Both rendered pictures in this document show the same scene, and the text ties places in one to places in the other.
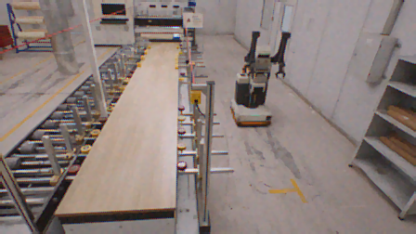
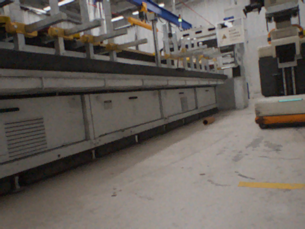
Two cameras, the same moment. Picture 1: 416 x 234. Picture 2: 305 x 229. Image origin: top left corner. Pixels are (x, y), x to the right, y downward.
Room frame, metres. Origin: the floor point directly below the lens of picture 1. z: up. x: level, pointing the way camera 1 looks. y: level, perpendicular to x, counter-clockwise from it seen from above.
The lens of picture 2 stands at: (0.88, -1.15, 0.40)
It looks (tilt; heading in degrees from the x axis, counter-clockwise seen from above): 3 degrees down; 34
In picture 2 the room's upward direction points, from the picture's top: 7 degrees counter-clockwise
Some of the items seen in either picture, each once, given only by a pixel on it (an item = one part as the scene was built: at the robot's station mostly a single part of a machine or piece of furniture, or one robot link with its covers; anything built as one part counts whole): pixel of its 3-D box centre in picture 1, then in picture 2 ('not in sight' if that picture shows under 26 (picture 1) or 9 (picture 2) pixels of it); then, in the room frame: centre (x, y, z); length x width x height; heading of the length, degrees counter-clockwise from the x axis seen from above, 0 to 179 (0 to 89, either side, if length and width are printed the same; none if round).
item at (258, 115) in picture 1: (250, 110); (291, 107); (3.80, -0.81, 0.16); 0.67 x 0.64 x 0.25; 6
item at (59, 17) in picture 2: (203, 153); (31, 28); (1.63, 0.01, 0.81); 0.43 x 0.03 x 0.04; 97
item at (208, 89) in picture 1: (200, 163); not in sight; (1.02, 0.03, 1.20); 0.15 x 0.12 x 1.00; 7
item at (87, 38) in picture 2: not in sight; (90, 40); (2.10, 0.11, 0.83); 0.14 x 0.06 x 0.05; 7
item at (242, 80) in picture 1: (251, 87); (287, 64); (3.89, -0.80, 0.59); 0.55 x 0.34 x 0.83; 96
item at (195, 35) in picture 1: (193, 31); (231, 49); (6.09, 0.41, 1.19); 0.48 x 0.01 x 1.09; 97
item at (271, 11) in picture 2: (261, 71); (282, 16); (3.51, -0.83, 0.99); 0.28 x 0.16 x 0.22; 96
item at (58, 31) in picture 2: not in sight; (60, 33); (1.86, 0.08, 0.83); 0.14 x 0.06 x 0.05; 7
